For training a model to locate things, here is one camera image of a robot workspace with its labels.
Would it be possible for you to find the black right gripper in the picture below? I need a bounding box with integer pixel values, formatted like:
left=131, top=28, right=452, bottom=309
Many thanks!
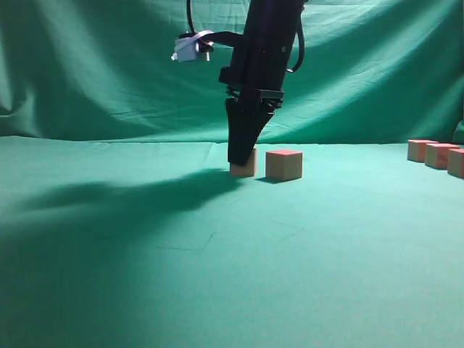
left=220, top=0, right=305, bottom=164

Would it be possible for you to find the pink cube placed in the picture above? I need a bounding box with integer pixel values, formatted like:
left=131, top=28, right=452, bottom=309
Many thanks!
left=229, top=148, right=257, bottom=177
left=265, top=149, right=303, bottom=181

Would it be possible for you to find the near pink cube at edge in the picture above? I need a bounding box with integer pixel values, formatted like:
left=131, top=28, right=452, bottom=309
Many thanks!
left=447, top=149, right=464, bottom=178

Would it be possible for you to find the far pink cube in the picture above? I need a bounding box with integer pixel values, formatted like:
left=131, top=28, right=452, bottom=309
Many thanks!
left=407, top=139, right=437, bottom=163

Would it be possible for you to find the green cloth backdrop and cover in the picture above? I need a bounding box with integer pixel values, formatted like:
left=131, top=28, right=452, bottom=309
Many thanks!
left=1, top=1, right=463, bottom=347

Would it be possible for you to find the black cable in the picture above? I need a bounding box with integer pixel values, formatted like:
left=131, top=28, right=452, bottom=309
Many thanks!
left=185, top=0, right=199, bottom=36

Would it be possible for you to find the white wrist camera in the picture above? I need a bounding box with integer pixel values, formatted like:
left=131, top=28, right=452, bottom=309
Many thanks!
left=171, top=30, right=213, bottom=62

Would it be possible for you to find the middle pink cube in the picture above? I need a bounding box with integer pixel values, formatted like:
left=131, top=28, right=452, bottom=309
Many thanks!
left=424, top=143, right=460, bottom=170

